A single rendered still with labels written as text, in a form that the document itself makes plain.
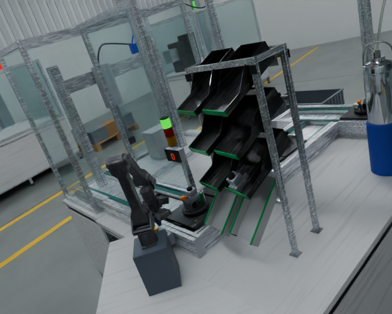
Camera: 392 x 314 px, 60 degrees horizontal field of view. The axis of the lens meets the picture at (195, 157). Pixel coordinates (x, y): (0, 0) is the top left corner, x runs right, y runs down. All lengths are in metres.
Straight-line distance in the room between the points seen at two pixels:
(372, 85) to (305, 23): 10.75
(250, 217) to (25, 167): 5.62
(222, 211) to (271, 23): 11.65
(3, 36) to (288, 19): 8.56
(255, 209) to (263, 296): 0.32
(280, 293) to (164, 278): 0.46
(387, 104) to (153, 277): 1.29
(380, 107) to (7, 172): 5.83
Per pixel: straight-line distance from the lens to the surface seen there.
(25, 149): 6.68
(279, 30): 12.82
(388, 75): 1.77
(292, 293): 1.34
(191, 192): 1.66
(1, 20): 10.24
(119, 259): 1.81
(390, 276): 1.80
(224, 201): 1.50
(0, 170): 6.54
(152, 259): 1.41
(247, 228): 1.40
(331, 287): 1.35
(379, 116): 1.82
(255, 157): 1.38
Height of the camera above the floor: 1.82
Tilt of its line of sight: 21 degrees down
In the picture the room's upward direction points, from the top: 17 degrees counter-clockwise
